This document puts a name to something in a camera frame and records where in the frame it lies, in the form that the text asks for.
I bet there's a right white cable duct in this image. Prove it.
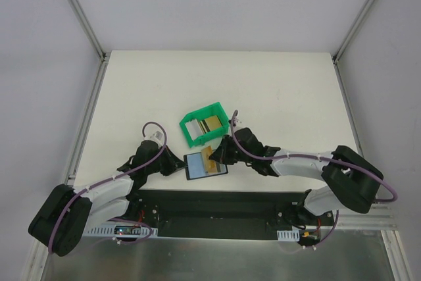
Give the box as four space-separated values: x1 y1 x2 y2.
276 230 300 242

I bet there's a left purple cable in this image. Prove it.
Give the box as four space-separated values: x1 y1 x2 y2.
47 122 170 255

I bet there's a white cable duct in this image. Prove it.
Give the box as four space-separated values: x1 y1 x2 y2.
84 224 158 238
276 230 300 242

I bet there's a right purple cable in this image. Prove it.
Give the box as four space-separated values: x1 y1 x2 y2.
231 109 398 255

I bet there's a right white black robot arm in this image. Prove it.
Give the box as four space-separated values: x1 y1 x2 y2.
209 128 384 225

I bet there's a gold credit card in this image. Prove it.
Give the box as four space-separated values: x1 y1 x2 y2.
201 115 222 133
201 146 220 174

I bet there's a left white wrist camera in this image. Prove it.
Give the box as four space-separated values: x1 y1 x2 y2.
144 131 165 145

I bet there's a purple cable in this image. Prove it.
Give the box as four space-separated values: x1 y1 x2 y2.
231 109 398 255
47 122 170 255

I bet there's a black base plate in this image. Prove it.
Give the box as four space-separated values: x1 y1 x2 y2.
116 190 334 240

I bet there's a green plastic bin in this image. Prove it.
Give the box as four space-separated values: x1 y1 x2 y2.
179 102 229 148

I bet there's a left white cable duct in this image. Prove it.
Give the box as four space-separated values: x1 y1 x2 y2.
84 224 158 238

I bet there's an aluminium frame rail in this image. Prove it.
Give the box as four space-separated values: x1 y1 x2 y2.
337 204 397 230

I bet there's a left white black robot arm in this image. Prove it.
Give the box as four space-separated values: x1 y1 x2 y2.
28 140 186 257

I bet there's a black leather card holder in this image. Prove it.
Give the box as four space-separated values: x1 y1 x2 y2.
184 153 228 180

